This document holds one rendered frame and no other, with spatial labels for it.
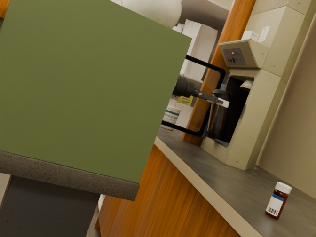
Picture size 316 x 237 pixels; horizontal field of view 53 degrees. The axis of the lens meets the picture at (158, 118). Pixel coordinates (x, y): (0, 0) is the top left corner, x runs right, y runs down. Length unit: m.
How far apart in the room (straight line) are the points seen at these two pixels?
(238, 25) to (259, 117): 0.59
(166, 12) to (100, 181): 0.44
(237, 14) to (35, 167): 1.49
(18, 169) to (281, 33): 1.27
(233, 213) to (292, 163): 1.04
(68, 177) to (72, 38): 0.28
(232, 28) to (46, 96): 1.40
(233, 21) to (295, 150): 0.78
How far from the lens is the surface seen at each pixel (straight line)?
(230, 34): 1.89
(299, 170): 1.81
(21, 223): 0.80
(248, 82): 1.66
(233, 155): 1.55
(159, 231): 1.34
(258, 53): 1.54
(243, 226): 0.81
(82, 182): 0.70
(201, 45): 2.90
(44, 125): 0.67
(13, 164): 0.68
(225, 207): 0.89
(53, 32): 0.65
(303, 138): 1.85
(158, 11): 0.84
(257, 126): 1.57
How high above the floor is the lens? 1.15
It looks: 4 degrees down
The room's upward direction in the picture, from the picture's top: 20 degrees clockwise
